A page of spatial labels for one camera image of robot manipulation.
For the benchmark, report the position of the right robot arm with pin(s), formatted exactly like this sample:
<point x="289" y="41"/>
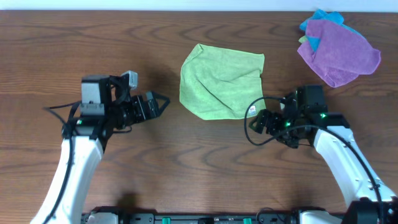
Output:
<point x="304" y="115"/>

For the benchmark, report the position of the purple microfiber cloth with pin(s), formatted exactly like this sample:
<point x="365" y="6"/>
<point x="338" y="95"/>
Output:
<point x="341" y="55"/>

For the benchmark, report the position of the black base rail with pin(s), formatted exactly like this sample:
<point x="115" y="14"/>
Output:
<point x="264" y="215"/>

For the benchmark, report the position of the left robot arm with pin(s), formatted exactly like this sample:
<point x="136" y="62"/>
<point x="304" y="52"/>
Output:
<point x="106" y="108"/>

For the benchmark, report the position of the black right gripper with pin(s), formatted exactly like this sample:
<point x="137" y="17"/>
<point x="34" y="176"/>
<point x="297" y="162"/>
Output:
<point x="274" y="117"/>

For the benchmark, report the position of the green microfiber cloth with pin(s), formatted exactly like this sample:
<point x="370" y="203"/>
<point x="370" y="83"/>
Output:
<point x="218" y="83"/>

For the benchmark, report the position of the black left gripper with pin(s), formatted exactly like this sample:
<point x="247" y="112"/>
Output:
<point x="148" y="106"/>

